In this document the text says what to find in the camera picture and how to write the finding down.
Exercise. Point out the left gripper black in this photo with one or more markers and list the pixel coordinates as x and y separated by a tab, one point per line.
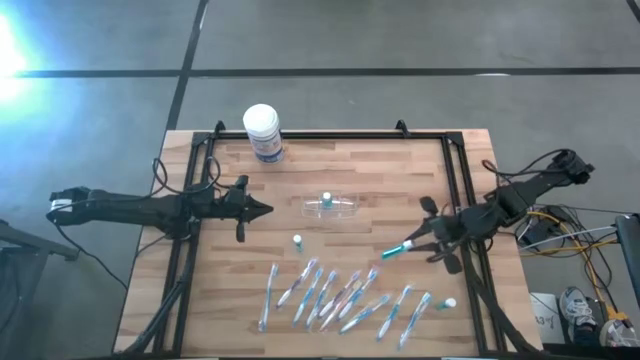
235	205

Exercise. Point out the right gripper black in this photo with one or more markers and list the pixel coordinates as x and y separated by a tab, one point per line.
452	225

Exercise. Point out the small teal mouthwash bottle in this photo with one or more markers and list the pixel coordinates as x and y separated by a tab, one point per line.
445	303
395	251
326	199
298	242

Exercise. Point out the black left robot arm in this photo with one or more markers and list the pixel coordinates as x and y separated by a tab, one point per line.
140	210

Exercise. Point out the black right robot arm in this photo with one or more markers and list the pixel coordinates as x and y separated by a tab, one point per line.
520	197

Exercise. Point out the white wipes canister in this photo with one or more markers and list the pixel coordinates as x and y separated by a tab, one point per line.
262	125

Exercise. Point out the clear acrylic organizer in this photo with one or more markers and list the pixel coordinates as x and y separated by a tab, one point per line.
345	206

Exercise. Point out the black table clamp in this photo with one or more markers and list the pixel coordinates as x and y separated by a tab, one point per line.
401	126
218	126

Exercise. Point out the black power adapter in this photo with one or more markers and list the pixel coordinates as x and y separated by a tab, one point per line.
537	232

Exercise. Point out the plastic-wrapped orange toothbrush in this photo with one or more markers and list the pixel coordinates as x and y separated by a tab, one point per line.
334	315

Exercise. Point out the white paper box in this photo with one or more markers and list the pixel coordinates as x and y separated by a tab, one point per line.
547	317

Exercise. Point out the person's shoe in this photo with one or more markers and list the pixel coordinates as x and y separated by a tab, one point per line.
620	332
577	305

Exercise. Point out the large black monitor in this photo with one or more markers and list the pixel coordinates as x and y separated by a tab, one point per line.
629	255

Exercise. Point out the black side table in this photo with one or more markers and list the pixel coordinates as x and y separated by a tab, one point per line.
25	260

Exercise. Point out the black aluminium rig frame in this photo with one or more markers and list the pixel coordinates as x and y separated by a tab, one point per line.
325	135

